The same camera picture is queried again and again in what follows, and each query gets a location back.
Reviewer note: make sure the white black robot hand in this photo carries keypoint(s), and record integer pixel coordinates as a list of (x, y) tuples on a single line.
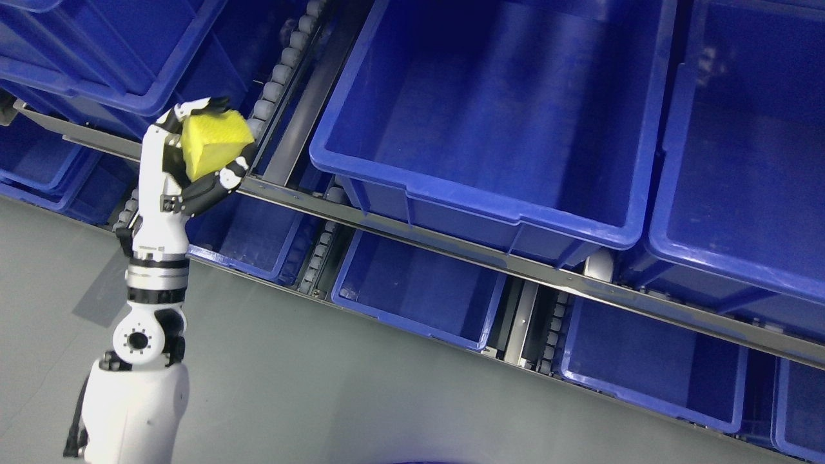
[(166, 197)]

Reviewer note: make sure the yellow foam block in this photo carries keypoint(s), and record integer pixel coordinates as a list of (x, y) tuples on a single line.
[(211, 140)]

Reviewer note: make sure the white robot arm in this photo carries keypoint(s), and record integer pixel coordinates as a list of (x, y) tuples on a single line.
[(134, 396)]

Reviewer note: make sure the blue plastic bin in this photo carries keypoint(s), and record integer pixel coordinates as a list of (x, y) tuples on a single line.
[(524, 126), (798, 416), (670, 370), (40, 168), (258, 238), (126, 54), (420, 291), (736, 222)]

